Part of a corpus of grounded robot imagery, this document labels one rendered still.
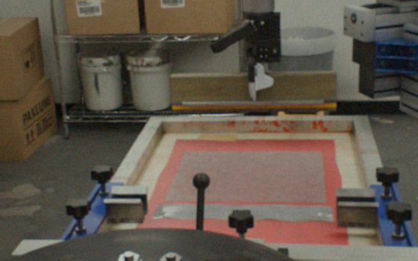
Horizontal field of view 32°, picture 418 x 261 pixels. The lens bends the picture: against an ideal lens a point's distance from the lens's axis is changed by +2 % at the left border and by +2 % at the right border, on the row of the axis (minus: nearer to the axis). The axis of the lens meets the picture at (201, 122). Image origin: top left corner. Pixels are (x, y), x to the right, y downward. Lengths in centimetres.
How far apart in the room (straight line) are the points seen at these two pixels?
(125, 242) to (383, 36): 169
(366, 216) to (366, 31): 93
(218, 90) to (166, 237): 118
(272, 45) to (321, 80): 15
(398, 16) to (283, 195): 87
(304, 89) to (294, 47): 273
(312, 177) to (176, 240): 105
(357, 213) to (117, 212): 45
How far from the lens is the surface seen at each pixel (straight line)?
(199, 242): 61
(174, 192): 158
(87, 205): 131
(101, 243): 62
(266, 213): 146
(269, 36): 173
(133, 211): 140
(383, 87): 227
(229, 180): 163
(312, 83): 176
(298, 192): 157
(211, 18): 455
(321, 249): 116
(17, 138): 460
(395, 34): 225
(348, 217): 137
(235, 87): 177
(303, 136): 190
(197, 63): 512
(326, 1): 500
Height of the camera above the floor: 159
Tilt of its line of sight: 18 degrees down
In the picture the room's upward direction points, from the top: 3 degrees counter-clockwise
